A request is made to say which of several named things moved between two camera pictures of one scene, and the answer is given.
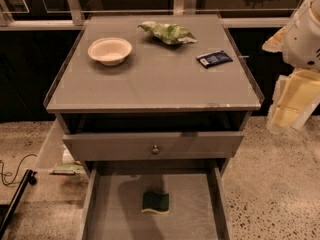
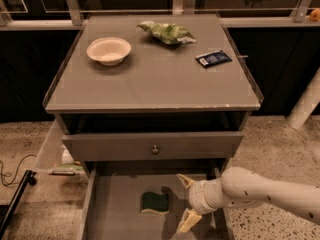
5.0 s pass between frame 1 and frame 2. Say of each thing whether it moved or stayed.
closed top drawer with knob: stayed
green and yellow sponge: stayed
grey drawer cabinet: stayed
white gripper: moved
